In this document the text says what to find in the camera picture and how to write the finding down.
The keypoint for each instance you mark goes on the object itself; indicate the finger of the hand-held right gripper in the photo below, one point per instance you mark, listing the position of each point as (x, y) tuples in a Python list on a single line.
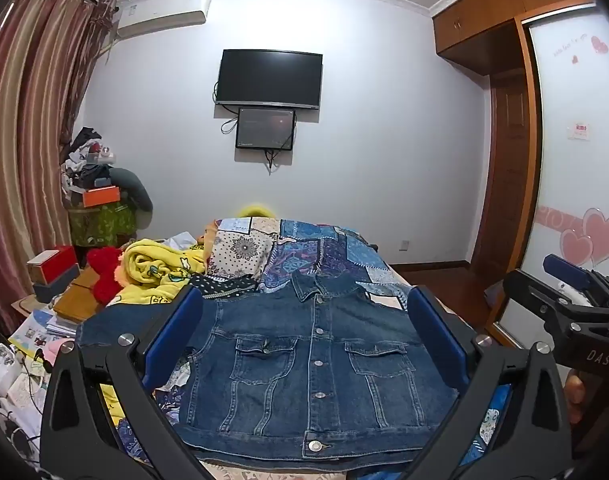
[(567, 269)]

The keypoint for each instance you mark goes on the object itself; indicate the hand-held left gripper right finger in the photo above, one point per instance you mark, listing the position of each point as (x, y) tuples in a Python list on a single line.
[(434, 330)]

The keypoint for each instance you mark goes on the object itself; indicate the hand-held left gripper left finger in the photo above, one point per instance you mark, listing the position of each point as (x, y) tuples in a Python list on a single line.
[(177, 330)]

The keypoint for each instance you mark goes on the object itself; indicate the blue denim jacket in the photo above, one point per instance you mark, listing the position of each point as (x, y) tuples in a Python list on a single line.
[(294, 360)]

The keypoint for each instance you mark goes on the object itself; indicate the pile of clothes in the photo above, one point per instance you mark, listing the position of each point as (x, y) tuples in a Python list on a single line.
[(87, 160)]

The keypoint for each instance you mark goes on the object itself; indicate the person's right hand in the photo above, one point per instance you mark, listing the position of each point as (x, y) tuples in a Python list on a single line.
[(574, 395)]

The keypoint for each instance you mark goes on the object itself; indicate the yellow cartoon fleece blanket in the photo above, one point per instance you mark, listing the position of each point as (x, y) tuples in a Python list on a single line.
[(154, 270)]

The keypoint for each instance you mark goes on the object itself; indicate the dark polka dot cloth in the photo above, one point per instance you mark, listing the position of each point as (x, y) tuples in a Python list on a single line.
[(224, 285)]

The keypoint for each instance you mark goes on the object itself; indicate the red plush toy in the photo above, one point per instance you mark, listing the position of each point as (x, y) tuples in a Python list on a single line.
[(104, 272)]

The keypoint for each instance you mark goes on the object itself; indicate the wooden box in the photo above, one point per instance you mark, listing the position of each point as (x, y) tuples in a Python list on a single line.
[(82, 295)]

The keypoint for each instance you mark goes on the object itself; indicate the green patterned cloth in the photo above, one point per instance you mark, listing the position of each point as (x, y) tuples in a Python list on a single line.
[(102, 225)]

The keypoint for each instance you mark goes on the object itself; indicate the pile of papers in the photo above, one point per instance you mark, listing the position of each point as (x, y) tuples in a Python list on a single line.
[(44, 330)]

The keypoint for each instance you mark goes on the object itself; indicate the red and grey box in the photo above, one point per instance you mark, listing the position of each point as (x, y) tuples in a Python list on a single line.
[(52, 267)]

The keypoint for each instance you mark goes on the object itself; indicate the yellow plush toy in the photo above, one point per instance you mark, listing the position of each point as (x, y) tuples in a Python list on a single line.
[(257, 210)]

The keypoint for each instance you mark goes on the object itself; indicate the patchwork printed bedspread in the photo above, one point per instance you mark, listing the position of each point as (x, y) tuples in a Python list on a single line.
[(304, 250)]

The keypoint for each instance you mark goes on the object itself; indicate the orange box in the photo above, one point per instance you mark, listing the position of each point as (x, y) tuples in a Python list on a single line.
[(101, 196)]

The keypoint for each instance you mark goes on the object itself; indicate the striped brown curtain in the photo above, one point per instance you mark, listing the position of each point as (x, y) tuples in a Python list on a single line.
[(29, 135)]

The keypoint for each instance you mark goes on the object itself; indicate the wooden wardrobe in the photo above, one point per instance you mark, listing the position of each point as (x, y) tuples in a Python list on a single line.
[(504, 5)]

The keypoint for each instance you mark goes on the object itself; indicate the white air conditioner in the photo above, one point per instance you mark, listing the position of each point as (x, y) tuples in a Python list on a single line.
[(162, 12)]

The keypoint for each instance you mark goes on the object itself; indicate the small black wall monitor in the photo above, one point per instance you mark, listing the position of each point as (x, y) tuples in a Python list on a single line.
[(264, 127)]

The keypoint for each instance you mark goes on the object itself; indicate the black wall television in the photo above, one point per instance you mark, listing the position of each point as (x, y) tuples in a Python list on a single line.
[(270, 79)]

